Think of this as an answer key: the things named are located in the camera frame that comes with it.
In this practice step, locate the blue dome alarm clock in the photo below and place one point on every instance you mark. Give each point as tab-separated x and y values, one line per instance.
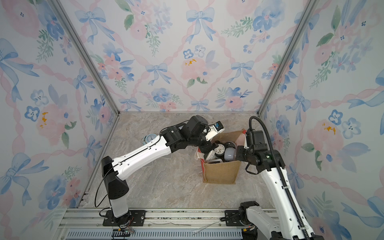
230	154

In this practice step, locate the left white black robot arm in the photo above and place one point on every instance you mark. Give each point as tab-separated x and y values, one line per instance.
116	171

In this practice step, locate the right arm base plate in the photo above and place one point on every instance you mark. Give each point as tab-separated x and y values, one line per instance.
235	218

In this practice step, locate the black twin-bell alarm clock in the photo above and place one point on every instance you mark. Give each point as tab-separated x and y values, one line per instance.
221	147

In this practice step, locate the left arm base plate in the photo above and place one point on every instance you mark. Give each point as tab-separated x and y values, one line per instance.
133	218

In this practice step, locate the small white digital clock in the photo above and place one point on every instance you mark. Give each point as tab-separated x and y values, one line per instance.
209	156

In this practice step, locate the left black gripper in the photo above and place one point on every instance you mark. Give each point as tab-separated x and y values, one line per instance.
208	147

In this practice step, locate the blue twin-bell clock beige base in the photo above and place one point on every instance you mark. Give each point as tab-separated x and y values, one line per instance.
148	138

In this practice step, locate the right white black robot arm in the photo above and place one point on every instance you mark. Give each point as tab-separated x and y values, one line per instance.
291	223

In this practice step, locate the white digital clock front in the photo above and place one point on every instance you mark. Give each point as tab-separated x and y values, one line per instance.
215	161

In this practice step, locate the aluminium front rail frame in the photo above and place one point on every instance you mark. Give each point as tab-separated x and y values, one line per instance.
159	224

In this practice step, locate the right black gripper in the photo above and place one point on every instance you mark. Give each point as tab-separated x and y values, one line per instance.
239	155

